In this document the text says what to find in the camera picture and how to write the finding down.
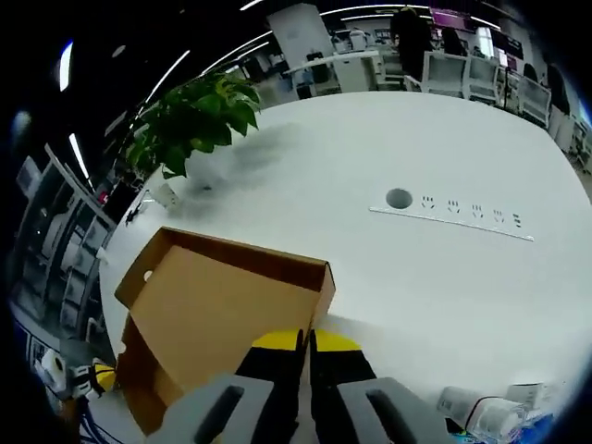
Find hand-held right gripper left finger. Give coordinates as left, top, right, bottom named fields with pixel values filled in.
left=159, top=327, right=306, bottom=444

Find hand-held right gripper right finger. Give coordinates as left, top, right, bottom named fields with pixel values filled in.
left=308, top=327, right=452, bottom=444

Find brown cardboard shoe box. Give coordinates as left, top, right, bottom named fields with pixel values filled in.
left=113, top=225, right=338, bottom=437

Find white packet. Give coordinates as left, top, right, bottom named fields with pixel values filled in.
left=436, top=386, right=474, bottom=414

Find small white card box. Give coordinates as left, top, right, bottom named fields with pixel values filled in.
left=154, top=181, right=182, bottom=210

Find clear plastic pack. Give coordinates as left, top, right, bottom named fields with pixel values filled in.
left=474, top=398, right=531, bottom=438

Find table socket panel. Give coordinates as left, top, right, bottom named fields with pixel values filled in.
left=367, top=186, right=537, bottom=243

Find green potted plant white pot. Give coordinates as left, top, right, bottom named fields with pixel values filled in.
left=120, top=72, right=264, bottom=180

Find white office desk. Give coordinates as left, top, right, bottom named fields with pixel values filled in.
left=282, top=48, right=386, bottom=99

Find curved ceiling light strips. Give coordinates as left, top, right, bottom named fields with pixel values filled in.
left=57, top=0, right=436, bottom=186

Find row of white office chairs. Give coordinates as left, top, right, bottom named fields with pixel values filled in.
left=404, top=45, right=592, bottom=175

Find black display screen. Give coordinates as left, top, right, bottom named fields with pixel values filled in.
left=491, top=31, right=524, bottom=60

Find purple display screen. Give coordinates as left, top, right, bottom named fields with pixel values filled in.
left=428, top=6, right=474, bottom=30

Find black cable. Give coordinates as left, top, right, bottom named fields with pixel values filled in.
left=123, top=197, right=150, bottom=227

